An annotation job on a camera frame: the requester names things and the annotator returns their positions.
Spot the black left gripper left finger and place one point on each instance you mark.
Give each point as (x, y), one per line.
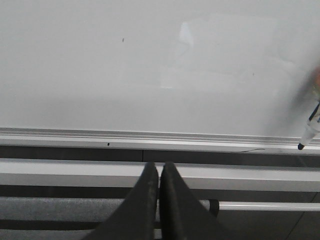
(134, 219)

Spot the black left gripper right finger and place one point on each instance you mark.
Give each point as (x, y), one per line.
(182, 215)

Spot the white black-tipped whiteboard marker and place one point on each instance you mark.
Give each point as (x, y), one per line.
(312, 128)

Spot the red round magnet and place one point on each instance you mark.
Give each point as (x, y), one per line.
(315, 79)

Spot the white horizontal stand bar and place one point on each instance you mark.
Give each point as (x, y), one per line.
(269, 206)

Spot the grey padded bar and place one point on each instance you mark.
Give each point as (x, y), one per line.
(57, 209)

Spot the white metal stand frame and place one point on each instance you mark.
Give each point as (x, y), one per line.
(74, 173)

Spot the large whiteboard with aluminium frame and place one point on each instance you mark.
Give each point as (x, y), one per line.
(196, 75)

